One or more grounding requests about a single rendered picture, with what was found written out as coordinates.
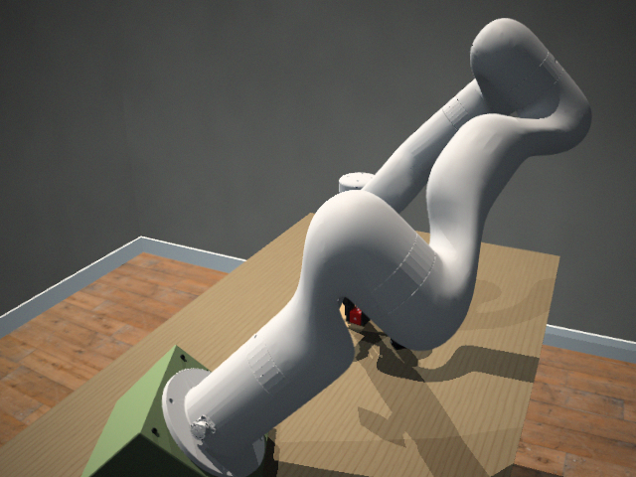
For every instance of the red die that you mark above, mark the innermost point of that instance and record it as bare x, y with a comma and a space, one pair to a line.
355, 316

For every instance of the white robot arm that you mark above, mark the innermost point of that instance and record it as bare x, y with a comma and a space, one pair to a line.
359, 247

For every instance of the tan flat mat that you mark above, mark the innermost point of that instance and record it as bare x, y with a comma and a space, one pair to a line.
370, 326

